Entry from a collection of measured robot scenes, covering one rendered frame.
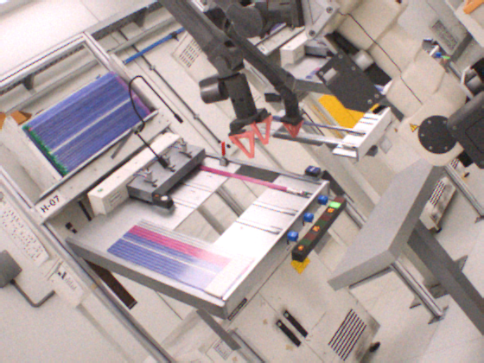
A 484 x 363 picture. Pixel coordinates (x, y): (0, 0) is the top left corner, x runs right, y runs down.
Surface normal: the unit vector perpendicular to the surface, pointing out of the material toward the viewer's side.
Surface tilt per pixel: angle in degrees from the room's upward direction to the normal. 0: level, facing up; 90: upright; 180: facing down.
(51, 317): 90
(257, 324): 90
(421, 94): 90
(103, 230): 44
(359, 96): 90
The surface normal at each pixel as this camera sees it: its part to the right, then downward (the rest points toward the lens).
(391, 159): 0.51, -0.41
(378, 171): -0.55, 0.52
